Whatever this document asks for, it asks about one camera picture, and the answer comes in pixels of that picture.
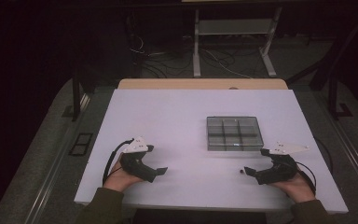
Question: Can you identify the right hand-held gripper black cable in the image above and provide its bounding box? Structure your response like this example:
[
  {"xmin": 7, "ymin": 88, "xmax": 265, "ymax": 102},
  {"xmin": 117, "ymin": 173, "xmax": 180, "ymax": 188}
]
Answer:
[{"xmin": 295, "ymin": 161, "xmax": 317, "ymax": 196}]

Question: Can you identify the white board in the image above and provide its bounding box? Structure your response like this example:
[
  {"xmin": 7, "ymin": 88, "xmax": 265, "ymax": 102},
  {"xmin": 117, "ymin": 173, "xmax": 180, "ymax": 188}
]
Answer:
[{"xmin": 74, "ymin": 89, "xmax": 350, "ymax": 215}]

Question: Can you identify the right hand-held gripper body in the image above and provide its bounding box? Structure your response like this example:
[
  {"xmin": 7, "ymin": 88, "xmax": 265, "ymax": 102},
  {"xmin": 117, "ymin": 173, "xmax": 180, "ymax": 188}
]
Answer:
[{"xmin": 255, "ymin": 141, "xmax": 310, "ymax": 186}]

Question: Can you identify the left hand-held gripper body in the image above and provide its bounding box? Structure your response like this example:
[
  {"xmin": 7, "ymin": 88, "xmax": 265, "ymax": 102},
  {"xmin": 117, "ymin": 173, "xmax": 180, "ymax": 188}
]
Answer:
[{"xmin": 119, "ymin": 135, "xmax": 158, "ymax": 184}]

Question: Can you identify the grey metal stand frame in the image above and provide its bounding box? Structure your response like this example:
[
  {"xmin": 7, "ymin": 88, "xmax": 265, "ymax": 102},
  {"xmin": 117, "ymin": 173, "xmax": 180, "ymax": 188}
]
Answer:
[{"xmin": 192, "ymin": 7, "xmax": 282, "ymax": 78}]

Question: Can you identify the left hand-held gripper black cable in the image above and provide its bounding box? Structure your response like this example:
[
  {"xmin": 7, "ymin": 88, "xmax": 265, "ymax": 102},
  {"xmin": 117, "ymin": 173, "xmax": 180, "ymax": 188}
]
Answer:
[{"xmin": 102, "ymin": 138, "xmax": 135, "ymax": 186}]

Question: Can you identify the black floor socket box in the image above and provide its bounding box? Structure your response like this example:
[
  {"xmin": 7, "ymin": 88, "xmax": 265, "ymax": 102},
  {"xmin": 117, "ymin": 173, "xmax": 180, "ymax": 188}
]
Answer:
[{"xmin": 68, "ymin": 133, "xmax": 93, "ymax": 157}]

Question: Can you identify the metal floor rail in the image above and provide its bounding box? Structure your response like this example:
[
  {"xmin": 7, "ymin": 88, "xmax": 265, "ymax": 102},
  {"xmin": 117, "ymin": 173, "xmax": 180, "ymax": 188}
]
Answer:
[
  {"xmin": 316, "ymin": 92, "xmax": 358, "ymax": 200},
  {"xmin": 24, "ymin": 92, "xmax": 91, "ymax": 224}
]

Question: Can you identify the wooden table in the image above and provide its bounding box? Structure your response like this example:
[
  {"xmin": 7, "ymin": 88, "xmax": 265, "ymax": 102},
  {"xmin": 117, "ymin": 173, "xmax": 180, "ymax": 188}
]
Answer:
[{"xmin": 117, "ymin": 77, "xmax": 289, "ymax": 91}]

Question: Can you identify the person's right hand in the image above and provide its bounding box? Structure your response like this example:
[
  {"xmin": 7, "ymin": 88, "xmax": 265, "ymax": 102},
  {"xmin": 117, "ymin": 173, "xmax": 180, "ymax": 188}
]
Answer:
[{"xmin": 268, "ymin": 170, "xmax": 316, "ymax": 203}]

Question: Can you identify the black metal stand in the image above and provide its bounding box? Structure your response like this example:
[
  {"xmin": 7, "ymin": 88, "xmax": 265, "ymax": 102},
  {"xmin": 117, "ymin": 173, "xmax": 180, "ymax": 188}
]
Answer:
[
  {"xmin": 71, "ymin": 62, "xmax": 91, "ymax": 122},
  {"xmin": 327, "ymin": 71, "xmax": 353, "ymax": 120}
]

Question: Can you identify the hand-held gripper black cable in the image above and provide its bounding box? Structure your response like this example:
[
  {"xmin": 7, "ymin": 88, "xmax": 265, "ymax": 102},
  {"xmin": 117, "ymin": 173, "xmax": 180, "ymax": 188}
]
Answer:
[
  {"xmin": 102, "ymin": 138, "xmax": 135, "ymax": 186},
  {"xmin": 295, "ymin": 161, "xmax": 317, "ymax": 196}
]

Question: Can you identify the bundle of floor cables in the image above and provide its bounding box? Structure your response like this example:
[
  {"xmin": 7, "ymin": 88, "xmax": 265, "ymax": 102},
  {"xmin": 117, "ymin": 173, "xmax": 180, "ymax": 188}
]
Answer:
[{"xmin": 127, "ymin": 15, "xmax": 262, "ymax": 78}]

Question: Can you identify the clear plastic compartment box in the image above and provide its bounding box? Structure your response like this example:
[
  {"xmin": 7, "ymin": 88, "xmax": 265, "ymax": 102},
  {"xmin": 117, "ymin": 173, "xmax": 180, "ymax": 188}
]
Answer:
[{"xmin": 206, "ymin": 116, "xmax": 265, "ymax": 152}]

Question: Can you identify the person's left hand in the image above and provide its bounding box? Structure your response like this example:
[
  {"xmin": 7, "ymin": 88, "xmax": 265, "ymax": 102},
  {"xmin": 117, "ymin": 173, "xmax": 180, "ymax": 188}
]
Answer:
[{"xmin": 103, "ymin": 155, "xmax": 145, "ymax": 193}]

